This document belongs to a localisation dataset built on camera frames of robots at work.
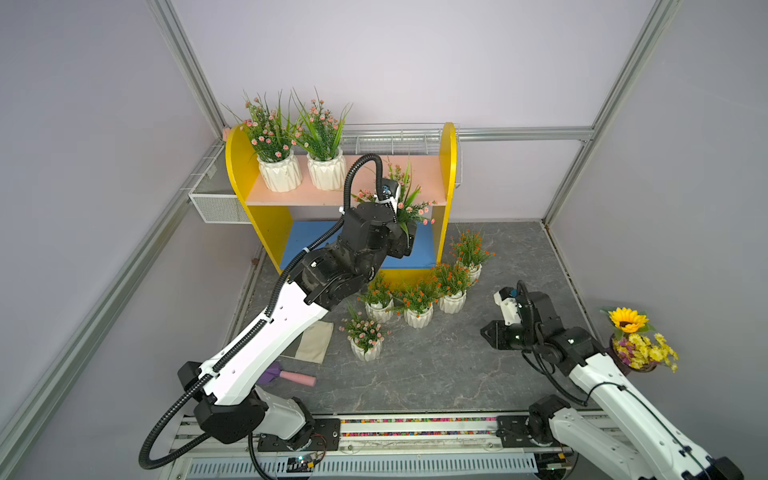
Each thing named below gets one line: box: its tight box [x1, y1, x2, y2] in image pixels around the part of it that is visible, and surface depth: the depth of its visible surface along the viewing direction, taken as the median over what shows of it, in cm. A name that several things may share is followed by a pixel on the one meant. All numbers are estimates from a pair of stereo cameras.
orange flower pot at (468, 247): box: [449, 230, 496, 283], surface depth 95 cm
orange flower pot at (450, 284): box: [431, 263, 471, 314], surface depth 88 cm
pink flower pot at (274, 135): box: [220, 90, 303, 193], surface depth 68 cm
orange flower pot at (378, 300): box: [357, 273, 395, 323], surface depth 91 cm
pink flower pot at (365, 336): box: [339, 304, 392, 362], surface depth 79 cm
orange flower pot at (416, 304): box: [391, 281, 438, 329], surface depth 85 cm
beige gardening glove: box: [280, 320, 334, 365], surface depth 91 cm
